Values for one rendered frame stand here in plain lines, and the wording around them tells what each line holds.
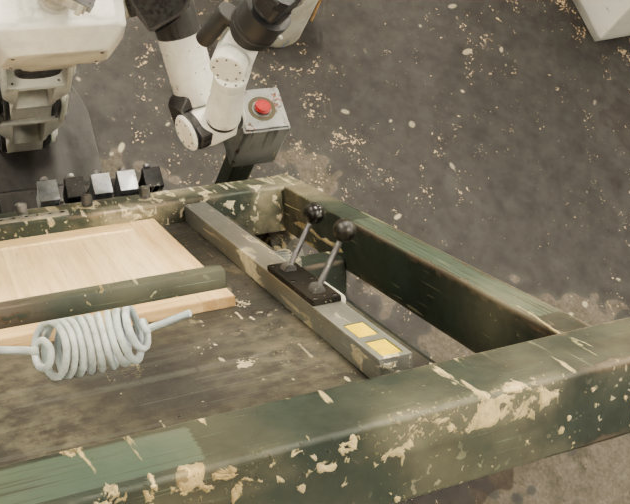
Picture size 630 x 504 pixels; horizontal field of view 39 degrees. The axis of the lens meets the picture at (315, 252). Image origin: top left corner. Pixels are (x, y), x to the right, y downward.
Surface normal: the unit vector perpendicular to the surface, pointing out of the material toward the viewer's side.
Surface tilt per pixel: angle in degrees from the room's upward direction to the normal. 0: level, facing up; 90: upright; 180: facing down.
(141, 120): 0
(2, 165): 0
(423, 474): 39
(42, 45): 68
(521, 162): 0
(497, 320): 90
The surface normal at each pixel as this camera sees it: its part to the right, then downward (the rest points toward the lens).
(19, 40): 0.37, 0.69
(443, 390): -0.04, -0.95
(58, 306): 0.40, 0.26
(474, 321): -0.92, 0.16
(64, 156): 0.28, -0.40
